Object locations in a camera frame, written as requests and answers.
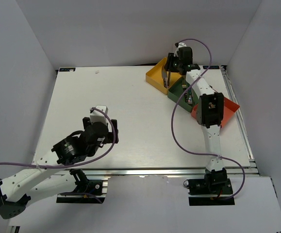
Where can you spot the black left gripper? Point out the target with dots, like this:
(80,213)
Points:
(112,137)

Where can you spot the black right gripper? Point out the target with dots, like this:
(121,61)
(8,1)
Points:
(169,64)

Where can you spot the fork with black patterned handle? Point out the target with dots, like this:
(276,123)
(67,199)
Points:
(184,86)

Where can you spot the knife with pink handle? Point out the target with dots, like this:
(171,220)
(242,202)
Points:
(164,72)

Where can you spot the knife with green handle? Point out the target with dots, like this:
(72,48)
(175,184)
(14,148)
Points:
(168,79)

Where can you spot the knife with black patterned handle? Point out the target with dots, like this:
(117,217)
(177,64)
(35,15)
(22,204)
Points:
(165,83)

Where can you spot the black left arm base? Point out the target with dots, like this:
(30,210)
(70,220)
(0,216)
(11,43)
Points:
(86,191)

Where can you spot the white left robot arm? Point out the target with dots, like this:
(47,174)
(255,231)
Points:
(34,183)

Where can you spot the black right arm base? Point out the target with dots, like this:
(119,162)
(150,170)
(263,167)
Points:
(200,195)

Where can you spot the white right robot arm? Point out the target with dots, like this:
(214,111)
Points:
(215,172)

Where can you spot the green square bin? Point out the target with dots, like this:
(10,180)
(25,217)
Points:
(175,92)

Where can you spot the yellow square bin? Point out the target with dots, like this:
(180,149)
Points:
(154,76)

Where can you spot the orange square bin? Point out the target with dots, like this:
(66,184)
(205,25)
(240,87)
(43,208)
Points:
(230,108)

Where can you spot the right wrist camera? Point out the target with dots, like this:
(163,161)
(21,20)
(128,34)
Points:
(178,46)

